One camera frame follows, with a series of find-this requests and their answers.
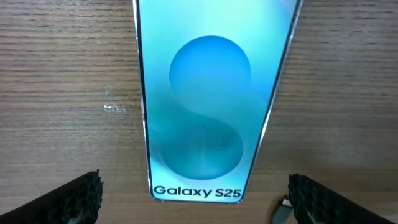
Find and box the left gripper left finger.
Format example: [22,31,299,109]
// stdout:
[1,170,103,224]

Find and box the Galaxy S25 smartphone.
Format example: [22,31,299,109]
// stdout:
[133,0,303,204]

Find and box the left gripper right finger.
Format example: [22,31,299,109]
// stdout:
[288,174,394,224]

